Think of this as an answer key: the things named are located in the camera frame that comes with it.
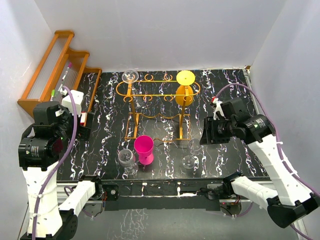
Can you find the orange wooden shelf rack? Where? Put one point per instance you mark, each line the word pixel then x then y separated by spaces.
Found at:
pixel 51 69

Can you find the pink plastic wine glass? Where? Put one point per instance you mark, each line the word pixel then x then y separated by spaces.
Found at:
pixel 144 146

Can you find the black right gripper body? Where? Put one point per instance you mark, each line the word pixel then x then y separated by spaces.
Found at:
pixel 218 131

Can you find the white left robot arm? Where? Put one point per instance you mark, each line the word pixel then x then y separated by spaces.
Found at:
pixel 43 144

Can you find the tall clear wine glass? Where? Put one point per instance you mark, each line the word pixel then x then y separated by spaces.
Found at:
pixel 130 77

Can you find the short clear glass front left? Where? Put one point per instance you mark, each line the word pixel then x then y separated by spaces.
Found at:
pixel 127 160

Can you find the yellow plastic wine glass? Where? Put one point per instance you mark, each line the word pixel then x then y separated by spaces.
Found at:
pixel 185 78

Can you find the pink cap marker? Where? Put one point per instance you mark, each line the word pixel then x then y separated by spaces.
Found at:
pixel 64 76

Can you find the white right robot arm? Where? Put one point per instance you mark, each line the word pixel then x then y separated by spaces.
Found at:
pixel 290 200

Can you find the gold wire wine glass rack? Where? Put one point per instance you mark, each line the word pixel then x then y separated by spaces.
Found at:
pixel 158 106

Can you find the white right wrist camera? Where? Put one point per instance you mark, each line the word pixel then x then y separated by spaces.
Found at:
pixel 217 109

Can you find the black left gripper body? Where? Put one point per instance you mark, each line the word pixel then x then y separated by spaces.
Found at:
pixel 83 131

